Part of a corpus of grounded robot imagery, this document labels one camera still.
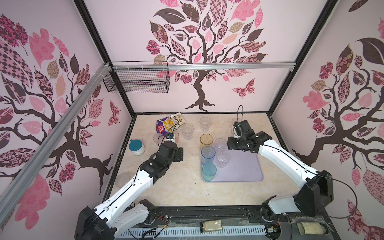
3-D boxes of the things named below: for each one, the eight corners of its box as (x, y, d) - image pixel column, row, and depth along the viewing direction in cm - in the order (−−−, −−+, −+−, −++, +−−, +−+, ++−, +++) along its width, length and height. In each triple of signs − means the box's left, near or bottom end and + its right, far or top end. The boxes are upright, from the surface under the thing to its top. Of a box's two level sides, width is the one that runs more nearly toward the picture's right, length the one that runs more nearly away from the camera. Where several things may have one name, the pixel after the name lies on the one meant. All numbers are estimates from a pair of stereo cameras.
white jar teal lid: (129, 155, 97) (126, 151, 92) (133, 143, 103) (130, 138, 99) (143, 155, 97) (140, 151, 92) (146, 143, 103) (144, 138, 99)
